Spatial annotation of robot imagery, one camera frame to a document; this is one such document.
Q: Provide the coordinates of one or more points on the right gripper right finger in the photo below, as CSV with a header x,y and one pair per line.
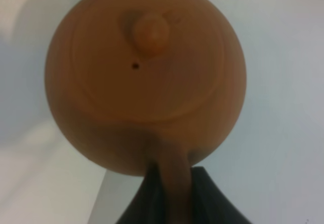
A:
x,y
210,205

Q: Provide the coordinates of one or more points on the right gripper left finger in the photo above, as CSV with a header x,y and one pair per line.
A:
x,y
148,205

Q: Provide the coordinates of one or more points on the brown clay teapot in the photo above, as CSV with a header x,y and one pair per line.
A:
x,y
137,83

